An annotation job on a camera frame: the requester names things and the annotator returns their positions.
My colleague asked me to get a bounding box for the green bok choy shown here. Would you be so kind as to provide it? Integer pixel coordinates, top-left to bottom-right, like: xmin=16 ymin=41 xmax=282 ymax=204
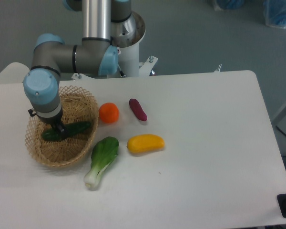
xmin=83 ymin=136 xmax=119 ymax=189

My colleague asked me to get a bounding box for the white chair back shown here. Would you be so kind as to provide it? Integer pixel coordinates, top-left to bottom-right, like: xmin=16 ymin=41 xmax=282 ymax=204
xmin=0 ymin=62 xmax=30 ymax=84

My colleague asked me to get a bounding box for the blue plastic bag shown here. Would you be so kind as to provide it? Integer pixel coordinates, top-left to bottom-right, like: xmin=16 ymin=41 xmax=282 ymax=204
xmin=213 ymin=0 xmax=245 ymax=10
xmin=263 ymin=0 xmax=286 ymax=29

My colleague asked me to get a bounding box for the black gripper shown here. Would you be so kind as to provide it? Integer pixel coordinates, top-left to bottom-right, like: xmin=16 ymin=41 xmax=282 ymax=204
xmin=28 ymin=108 xmax=69 ymax=141

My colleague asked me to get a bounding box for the yellow mango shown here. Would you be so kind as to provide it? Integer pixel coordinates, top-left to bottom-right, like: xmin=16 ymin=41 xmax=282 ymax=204
xmin=127 ymin=134 xmax=165 ymax=154

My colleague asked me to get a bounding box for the purple sweet potato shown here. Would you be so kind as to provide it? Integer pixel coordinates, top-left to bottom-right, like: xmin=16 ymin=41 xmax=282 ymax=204
xmin=129 ymin=98 xmax=148 ymax=122

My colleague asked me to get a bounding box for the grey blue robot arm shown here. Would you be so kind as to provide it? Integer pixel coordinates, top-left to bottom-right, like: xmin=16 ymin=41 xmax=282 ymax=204
xmin=23 ymin=0 xmax=132 ymax=140

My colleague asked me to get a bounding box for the blue plastic bag left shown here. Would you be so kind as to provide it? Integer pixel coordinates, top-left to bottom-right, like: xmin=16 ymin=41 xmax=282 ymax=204
xmin=213 ymin=0 xmax=245 ymax=10

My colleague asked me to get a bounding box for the orange tangerine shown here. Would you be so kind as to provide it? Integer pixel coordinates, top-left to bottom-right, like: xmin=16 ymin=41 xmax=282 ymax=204
xmin=99 ymin=103 xmax=119 ymax=124

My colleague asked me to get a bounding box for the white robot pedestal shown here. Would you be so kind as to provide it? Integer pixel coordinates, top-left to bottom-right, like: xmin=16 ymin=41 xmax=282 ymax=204
xmin=71 ymin=10 xmax=158 ymax=81

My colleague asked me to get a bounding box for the woven wicker basket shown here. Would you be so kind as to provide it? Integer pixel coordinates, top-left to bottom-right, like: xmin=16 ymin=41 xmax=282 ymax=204
xmin=25 ymin=86 xmax=99 ymax=167

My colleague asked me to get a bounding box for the green cucumber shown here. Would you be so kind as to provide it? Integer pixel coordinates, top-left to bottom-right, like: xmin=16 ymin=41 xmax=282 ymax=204
xmin=41 ymin=121 xmax=91 ymax=142

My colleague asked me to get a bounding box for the blue plastic bag right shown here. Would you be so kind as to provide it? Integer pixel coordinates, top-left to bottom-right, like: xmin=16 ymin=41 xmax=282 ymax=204
xmin=263 ymin=0 xmax=286 ymax=29

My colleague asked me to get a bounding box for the black cable on pedestal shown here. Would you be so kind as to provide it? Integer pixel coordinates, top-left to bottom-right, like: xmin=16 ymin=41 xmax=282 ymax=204
xmin=109 ymin=36 xmax=126 ymax=78

